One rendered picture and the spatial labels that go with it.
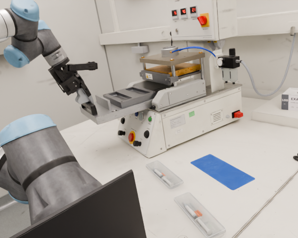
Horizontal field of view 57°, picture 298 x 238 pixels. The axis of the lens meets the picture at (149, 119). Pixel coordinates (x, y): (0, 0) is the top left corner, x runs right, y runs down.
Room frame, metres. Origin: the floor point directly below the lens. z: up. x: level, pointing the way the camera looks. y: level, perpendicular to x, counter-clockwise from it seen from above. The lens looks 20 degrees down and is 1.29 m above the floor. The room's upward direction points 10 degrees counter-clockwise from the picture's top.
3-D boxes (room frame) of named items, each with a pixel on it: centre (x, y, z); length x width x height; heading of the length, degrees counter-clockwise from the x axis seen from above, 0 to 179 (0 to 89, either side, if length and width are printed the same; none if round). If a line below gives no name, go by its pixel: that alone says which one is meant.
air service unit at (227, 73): (1.12, -0.36, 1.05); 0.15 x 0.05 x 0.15; 27
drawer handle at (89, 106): (1.07, 0.24, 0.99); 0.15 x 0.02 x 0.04; 27
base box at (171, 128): (1.24, -0.14, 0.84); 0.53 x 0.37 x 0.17; 117
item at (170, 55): (1.26, -0.18, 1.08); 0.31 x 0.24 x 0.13; 27
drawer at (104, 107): (1.13, 0.11, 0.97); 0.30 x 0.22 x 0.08; 117
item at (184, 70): (1.25, -0.15, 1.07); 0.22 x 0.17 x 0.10; 27
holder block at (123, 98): (1.16, 0.07, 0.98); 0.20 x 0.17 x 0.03; 27
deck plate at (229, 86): (1.28, -0.17, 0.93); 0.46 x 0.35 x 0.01; 117
